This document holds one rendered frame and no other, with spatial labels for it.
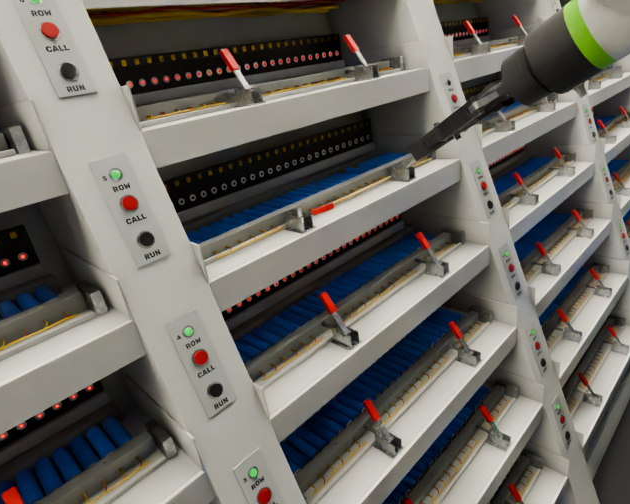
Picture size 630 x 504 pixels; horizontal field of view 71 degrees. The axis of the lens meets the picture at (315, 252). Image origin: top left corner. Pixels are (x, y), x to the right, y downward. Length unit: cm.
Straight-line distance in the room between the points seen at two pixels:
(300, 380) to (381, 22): 73
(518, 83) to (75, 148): 55
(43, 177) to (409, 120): 72
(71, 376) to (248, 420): 21
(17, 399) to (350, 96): 61
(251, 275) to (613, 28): 51
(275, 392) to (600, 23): 59
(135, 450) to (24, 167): 34
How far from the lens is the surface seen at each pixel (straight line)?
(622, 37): 64
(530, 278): 124
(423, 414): 84
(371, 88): 82
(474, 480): 99
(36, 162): 53
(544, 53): 66
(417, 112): 99
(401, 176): 83
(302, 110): 70
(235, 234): 62
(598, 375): 156
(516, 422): 110
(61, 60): 57
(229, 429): 57
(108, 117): 55
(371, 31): 105
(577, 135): 162
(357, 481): 75
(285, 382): 65
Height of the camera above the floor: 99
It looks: 8 degrees down
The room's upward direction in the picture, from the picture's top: 22 degrees counter-clockwise
